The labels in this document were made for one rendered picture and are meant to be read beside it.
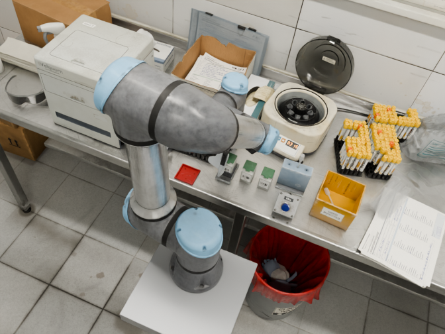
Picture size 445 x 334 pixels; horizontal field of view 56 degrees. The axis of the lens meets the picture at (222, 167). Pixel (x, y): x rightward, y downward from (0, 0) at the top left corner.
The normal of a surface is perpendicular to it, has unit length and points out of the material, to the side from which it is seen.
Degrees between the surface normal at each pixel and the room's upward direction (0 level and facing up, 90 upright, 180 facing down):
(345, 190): 90
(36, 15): 87
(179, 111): 37
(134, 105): 57
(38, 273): 0
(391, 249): 0
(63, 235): 0
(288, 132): 90
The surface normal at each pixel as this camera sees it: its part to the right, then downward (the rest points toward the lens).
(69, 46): 0.10, -0.61
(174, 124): -0.03, 0.33
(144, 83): -0.08, -0.40
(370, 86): -0.37, 0.71
